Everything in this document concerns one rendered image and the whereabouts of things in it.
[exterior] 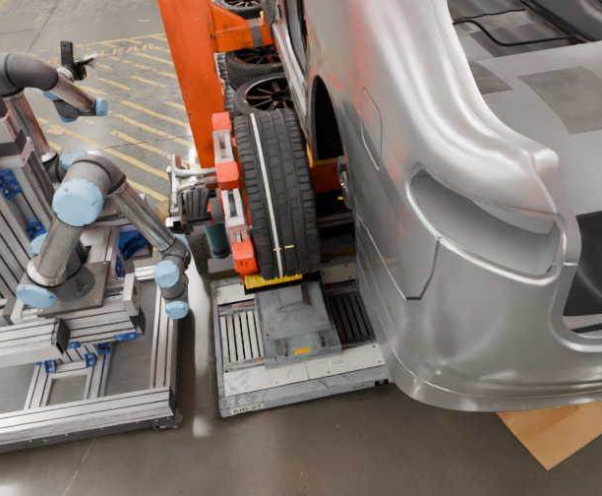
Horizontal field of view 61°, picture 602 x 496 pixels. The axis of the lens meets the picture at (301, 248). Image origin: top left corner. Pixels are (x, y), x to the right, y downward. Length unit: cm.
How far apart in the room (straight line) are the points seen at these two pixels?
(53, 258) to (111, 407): 91
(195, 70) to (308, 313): 118
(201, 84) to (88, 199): 96
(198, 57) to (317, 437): 165
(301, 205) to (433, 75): 85
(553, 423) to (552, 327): 139
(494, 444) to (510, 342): 128
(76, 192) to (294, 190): 71
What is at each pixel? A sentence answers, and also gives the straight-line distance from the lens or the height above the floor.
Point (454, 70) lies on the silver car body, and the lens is 106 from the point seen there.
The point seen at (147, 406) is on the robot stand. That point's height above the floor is 23.
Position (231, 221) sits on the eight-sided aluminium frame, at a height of 97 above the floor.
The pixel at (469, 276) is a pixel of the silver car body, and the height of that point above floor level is 137.
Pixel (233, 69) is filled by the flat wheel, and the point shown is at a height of 47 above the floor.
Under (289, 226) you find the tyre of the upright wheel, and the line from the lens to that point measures 178.
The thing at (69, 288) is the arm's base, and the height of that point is 87.
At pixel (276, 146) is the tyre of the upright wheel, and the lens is 182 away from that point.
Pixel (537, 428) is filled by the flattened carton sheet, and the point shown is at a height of 1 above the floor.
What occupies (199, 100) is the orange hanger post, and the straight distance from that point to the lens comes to 228.
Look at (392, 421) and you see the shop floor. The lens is 240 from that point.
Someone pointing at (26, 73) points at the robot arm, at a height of 141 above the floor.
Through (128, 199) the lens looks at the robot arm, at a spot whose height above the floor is 121.
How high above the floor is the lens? 212
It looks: 44 degrees down
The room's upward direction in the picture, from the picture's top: 6 degrees counter-clockwise
